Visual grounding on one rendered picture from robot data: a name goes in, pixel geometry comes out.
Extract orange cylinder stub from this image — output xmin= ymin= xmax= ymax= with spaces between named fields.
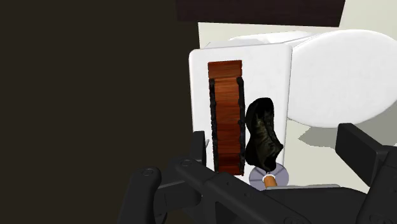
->
xmin=261 ymin=174 xmax=278 ymax=189

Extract grey round disc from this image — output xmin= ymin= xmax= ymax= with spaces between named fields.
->
xmin=249 ymin=162 xmax=290 ymax=191

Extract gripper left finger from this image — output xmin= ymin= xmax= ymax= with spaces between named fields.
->
xmin=116 ymin=130 xmax=309 ymax=224

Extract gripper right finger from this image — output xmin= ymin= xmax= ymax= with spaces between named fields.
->
xmin=335 ymin=122 xmax=397 ymax=224

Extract black crumpled figure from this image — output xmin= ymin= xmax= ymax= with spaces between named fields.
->
xmin=244 ymin=97 xmax=284 ymax=173

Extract brown wooden box black edges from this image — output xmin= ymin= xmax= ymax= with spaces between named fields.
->
xmin=207 ymin=59 xmax=247 ymax=176

